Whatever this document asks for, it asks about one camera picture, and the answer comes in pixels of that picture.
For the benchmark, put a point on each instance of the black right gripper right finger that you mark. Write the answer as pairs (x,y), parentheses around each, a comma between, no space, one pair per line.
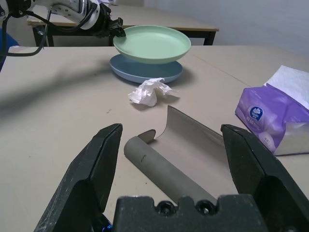
(265,183)

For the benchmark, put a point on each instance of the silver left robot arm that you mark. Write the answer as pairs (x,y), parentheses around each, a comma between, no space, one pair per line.
(72,12)

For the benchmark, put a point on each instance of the beige side table black frame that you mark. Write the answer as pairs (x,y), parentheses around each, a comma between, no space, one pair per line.
(200,26)

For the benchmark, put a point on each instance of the blue object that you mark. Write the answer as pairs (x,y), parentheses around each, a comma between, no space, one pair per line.
(8,43)

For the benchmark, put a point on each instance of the white tissue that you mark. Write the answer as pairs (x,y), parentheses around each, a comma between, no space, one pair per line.
(147,94)

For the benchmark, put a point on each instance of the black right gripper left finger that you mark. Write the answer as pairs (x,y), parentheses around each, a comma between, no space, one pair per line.
(91,174)

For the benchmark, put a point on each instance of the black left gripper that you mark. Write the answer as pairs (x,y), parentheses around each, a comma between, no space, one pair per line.
(106,21)

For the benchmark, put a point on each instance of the blue plate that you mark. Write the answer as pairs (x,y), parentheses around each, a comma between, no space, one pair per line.
(135,72)

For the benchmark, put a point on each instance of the purple tissue pack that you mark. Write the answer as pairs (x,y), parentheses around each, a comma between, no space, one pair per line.
(265,113)

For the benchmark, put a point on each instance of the green plate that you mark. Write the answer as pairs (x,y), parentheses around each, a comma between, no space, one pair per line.
(152,46)

